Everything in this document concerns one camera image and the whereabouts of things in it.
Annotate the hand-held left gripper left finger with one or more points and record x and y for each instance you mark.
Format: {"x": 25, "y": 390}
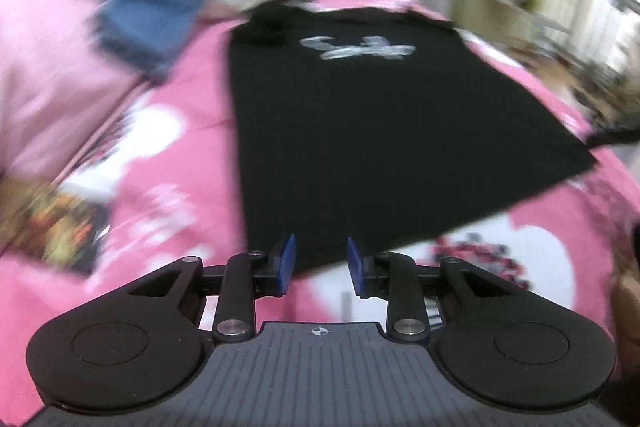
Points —
{"x": 286, "y": 264}

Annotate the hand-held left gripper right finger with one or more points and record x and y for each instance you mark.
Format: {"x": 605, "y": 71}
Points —
{"x": 354, "y": 267}

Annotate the black printed t-shirt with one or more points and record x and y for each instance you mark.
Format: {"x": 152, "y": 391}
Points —
{"x": 390, "y": 132}

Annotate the pink floral blanket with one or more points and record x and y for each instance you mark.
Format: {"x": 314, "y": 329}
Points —
{"x": 165, "y": 227}

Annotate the smartphone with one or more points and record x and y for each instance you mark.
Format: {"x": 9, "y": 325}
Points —
{"x": 55, "y": 227}

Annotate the blue jeans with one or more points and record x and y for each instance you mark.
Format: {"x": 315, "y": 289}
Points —
{"x": 150, "y": 12}

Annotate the light pink quilt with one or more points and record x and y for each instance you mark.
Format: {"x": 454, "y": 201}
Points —
{"x": 50, "y": 57}

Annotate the metal drying rack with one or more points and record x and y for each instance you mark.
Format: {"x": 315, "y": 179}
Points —
{"x": 560, "y": 27}

